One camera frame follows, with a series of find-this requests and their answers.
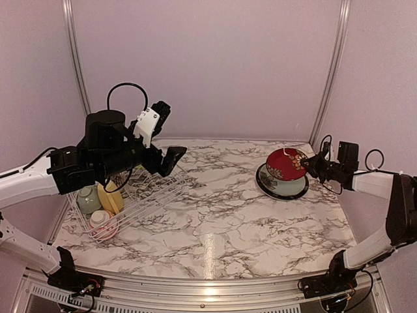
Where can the aluminium frame post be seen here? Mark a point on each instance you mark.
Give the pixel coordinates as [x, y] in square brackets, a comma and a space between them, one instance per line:
[75, 56]
[337, 53]

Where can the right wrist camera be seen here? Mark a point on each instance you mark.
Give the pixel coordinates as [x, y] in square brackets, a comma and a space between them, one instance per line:
[326, 147]

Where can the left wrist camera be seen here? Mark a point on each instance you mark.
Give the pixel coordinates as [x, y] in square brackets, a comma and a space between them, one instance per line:
[150, 121]

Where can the pale green cup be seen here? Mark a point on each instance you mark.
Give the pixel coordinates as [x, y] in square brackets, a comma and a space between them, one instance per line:
[87, 200]

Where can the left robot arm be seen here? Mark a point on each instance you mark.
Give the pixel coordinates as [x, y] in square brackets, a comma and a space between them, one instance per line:
[107, 148]

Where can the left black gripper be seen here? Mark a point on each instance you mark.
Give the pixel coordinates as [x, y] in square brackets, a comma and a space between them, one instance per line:
[168, 162]

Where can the yellow mug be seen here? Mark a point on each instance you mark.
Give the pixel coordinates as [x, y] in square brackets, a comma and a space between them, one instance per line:
[110, 198]

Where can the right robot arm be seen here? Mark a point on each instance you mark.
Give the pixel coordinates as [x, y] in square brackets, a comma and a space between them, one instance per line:
[381, 206]

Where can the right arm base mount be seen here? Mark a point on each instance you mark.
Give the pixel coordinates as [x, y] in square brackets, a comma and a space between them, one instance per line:
[329, 288]

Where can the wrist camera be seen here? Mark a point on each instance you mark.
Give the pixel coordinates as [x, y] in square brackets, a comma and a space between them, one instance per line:
[326, 147]
[150, 121]

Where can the light green flower plate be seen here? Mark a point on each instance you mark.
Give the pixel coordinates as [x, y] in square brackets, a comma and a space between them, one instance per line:
[279, 187]

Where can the pink white small bowl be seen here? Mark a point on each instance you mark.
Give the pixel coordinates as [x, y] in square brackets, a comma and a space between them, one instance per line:
[103, 225]

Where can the front aluminium rail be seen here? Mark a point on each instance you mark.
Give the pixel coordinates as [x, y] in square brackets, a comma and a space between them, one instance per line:
[134, 293]

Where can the white wire dish rack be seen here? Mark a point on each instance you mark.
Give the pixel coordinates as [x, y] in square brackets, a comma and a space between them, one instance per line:
[143, 195]

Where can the right aluminium frame post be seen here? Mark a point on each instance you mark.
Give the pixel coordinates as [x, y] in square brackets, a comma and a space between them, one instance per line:
[337, 53]

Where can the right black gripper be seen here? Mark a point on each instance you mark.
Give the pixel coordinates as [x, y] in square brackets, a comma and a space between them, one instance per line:
[312, 167]

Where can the left aluminium frame post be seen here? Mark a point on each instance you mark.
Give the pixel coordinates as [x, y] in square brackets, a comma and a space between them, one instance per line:
[75, 56]

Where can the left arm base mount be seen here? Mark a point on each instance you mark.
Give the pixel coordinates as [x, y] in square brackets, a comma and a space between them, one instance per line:
[78, 283]

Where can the black rimmed beige plate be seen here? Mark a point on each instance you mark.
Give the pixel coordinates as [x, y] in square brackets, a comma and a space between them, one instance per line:
[278, 197]

